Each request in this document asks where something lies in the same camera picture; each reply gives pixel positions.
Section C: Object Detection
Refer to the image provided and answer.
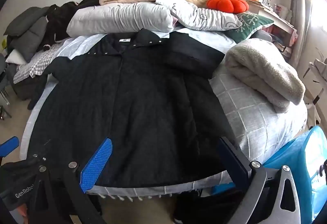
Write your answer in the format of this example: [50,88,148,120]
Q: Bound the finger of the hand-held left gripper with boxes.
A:
[0,136,20,158]

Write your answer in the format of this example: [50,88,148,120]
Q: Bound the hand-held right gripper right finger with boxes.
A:
[217,136,302,224]

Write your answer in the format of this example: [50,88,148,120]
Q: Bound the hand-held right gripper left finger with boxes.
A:
[33,138,113,224]

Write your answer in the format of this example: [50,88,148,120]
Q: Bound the black coat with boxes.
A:
[28,28,233,188]

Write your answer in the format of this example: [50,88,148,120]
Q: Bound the pale grey checked bed cover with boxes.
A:
[19,30,308,200]

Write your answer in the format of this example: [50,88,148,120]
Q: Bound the folded cream fleece blanket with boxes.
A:
[225,38,306,114]

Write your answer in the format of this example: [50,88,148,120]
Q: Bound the white chair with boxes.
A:
[303,58,327,125]

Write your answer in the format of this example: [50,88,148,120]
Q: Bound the dark grey pillow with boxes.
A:
[3,6,50,63]

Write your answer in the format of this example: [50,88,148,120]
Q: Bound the green pillow with white pattern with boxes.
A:
[226,12,274,44]

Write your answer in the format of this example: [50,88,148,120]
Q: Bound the black clothing pile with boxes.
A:
[42,0,103,51]

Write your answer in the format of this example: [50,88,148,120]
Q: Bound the rolled light grey duvet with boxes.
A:
[66,2,177,38]

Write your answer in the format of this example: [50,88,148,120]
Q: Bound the white desk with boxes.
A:
[246,0,298,61]

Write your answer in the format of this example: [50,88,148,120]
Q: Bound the white patterned pillow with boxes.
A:
[155,0,243,31]

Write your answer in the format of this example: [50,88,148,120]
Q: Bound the grey curtain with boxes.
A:
[282,0,312,68]

